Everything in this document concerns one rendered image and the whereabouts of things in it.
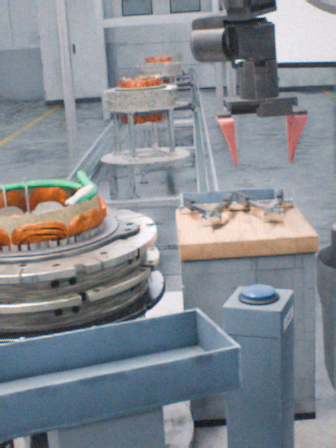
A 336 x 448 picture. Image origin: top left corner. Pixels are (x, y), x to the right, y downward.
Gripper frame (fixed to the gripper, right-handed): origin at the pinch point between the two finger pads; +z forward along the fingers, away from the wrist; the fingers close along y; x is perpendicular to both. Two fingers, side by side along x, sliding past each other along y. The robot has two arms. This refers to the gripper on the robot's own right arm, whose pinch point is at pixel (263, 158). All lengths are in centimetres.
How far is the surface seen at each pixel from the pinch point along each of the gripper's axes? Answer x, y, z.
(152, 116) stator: -206, 17, 20
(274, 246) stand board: 12.2, 0.8, 9.8
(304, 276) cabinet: 11.9, -3.3, 14.6
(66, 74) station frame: -250, 56, 1
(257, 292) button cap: 26.9, 5.3, 10.4
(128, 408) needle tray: 49, 20, 11
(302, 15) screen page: -78, -23, -19
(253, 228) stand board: 6.6, 2.9, 8.6
